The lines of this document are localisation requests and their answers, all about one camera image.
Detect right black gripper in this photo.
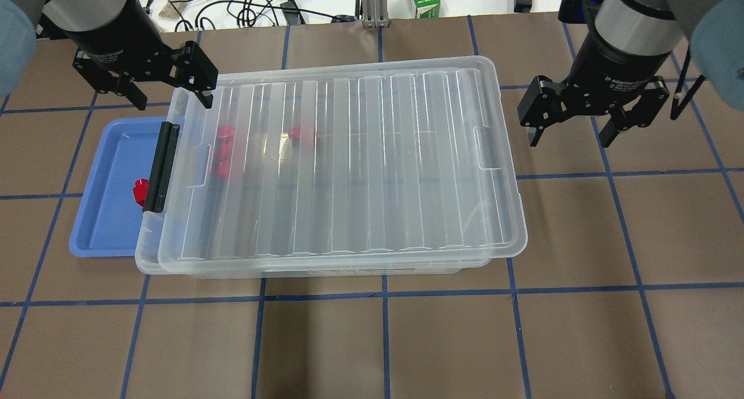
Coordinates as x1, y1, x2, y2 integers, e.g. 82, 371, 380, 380
517, 33, 670, 149

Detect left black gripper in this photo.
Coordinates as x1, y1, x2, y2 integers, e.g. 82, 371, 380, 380
56, 0, 219, 111

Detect red block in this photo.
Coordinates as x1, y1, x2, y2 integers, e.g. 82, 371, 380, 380
212, 145, 231, 181
215, 125, 235, 151
132, 179, 149, 208
288, 126, 317, 147

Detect clear plastic box lid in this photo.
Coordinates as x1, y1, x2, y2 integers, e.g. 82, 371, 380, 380
158, 56, 528, 274

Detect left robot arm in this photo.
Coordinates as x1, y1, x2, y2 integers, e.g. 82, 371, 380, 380
1, 0, 218, 110

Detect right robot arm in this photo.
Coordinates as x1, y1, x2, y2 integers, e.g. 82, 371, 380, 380
518, 0, 743, 148

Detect clear plastic storage box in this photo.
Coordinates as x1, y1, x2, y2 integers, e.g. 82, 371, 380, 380
135, 67, 512, 280

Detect blue plastic tray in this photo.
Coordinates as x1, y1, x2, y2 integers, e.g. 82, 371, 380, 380
69, 116, 165, 258

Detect black box latch handle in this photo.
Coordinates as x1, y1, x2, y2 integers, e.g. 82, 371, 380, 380
142, 121, 181, 213

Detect aluminium frame post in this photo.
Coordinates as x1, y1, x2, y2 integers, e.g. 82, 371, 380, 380
356, 0, 390, 28

